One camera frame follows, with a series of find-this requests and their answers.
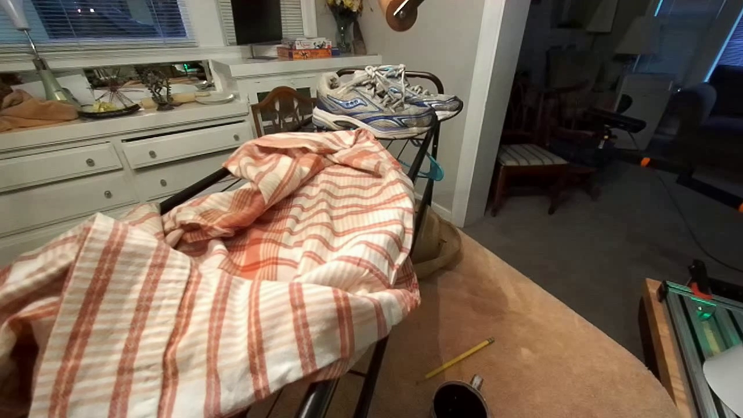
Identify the white blue sneaker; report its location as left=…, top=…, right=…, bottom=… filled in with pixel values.
left=364, top=65, right=463, bottom=120
left=314, top=69, right=435, bottom=140

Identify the wooden roller with black handle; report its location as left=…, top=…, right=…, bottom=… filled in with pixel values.
left=378, top=0, right=422, bottom=32

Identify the teal plastic hanger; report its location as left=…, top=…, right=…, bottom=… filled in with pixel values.
left=427, top=155, right=445, bottom=181

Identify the tan straw hat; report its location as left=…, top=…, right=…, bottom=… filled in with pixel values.
left=410, top=212, right=463, bottom=278

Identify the black metal shoe rack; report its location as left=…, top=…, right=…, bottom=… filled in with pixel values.
left=158, top=68, right=449, bottom=418

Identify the wooden chair back carved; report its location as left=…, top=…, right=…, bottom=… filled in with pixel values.
left=251, top=86, right=315, bottom=136

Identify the dark vase with flowers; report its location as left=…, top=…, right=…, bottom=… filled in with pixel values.
left=325, top=0, right=363, bottom=55

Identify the orange box on shelf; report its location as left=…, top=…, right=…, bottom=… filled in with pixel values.
left=290, top=37, right=335, bottom=59

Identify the yellow pencil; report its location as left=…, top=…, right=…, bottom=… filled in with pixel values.
left=421, top=339, right=494, bottom=381

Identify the dark wooden chair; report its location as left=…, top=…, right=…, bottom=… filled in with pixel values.
left=491, top=72, right=594, bottom=214

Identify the black cup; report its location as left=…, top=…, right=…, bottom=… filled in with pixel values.
left=435, top=374, right=488, bottom=418

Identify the tan tablecloth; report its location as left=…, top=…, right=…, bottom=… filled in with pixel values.
left=369, top=237, right=679, bottom=418

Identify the orange striped white shirt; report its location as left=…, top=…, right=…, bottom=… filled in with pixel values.
left=0, top=130, right=421, bottom=418

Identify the white dresser with drawers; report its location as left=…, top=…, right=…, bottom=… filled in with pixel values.
left=0, top=55, right=380, bottom=261

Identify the silver lamp base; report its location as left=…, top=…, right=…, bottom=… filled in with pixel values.
left=0, top=0, right=78, bottom=109

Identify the brown cloth on dresser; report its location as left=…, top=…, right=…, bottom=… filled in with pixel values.
left=0, top=91, right=76, bottom=131

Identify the green lit robot base rail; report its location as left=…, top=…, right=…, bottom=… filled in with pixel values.
left=657, top=259, right=743, bottom=418

